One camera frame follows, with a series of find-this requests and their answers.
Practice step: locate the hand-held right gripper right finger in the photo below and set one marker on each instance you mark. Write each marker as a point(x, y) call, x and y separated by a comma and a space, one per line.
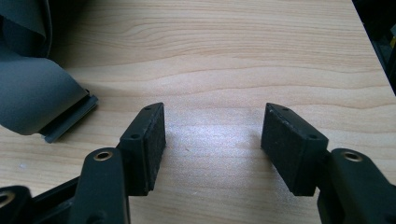
point(295, 149)

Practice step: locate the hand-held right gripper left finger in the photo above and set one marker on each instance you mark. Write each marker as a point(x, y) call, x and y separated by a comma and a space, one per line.
point(141, 152)

